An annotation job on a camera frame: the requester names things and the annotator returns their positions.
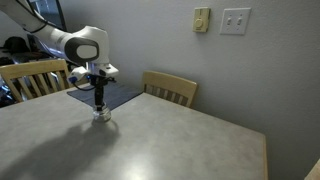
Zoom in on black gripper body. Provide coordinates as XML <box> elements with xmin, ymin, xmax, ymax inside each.
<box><xmin>88</xmin><ymin>74</ymin><xmax>116</xmax><ymax>92</ymax></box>

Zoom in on round silver jar lid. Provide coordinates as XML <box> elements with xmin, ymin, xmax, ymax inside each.
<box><xmin>93</xmin><ymin>103</ymin><xmax>110</xmax><ymax>113</ymax></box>

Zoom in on glass jar with yellow candle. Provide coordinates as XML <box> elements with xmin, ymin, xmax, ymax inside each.
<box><xmin>92</xmin><ymin>105</ymin><xmax>113</xmax><ymax>124</ymax></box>

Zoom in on blue-grey cloth placemat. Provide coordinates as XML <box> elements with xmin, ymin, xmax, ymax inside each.
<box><xmin>66</xmin><ymin>82</ymin><xmax>144</xmax><ymax>112</ymax></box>

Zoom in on wooden chair with green cushion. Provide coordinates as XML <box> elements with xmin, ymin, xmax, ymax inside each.
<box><xmin>0</xmin><ymin>58</ymin><xmax>74</xmax><ymax>104</ymax></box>

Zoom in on wooden chair with slatted back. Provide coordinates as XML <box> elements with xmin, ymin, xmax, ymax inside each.
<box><xmin>142</xmin><ymin>70</ymin><xmax>199</xmax><ymax>109</ymax></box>

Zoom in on dark monitor screen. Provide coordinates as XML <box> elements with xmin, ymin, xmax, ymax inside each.
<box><xmin>29</xmin><ymin>0</ymin><xmax>68</xmax><ymax>31</ymax></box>

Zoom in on black cap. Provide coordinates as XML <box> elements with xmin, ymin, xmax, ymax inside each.
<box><xmin>1</xmin><ymin>35</ymin><xmax>31</xmax><ymax>55</ymax></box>

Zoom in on beige wooden furniture corner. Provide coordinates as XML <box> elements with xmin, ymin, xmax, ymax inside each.
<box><xmin>303</xmin><ymin>158</ymin><xmax>320</xmax><ymax>180</ymax></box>

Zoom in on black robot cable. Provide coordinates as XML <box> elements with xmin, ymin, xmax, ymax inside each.
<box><xmin>19</xmin><ymin>0</ymin><xmax>116</xmax><ymax>92</ymax></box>

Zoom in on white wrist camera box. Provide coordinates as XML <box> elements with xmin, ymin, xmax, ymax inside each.
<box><xmin>67</xmin><ymin>65</ymin><xmax>90</xmax><ymax>85</ymax></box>

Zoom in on beige wall thermostat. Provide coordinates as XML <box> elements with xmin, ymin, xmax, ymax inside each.
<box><xmin>192</xmin><ymin>6</ymin><xmax>211</xmax><ymax>34</ymax></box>

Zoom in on white double light switch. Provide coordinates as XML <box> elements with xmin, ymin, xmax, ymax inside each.
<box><xmin>219</xmin><ymin>7</ymin><xmax>252</xmax><ymax>36</ymax></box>

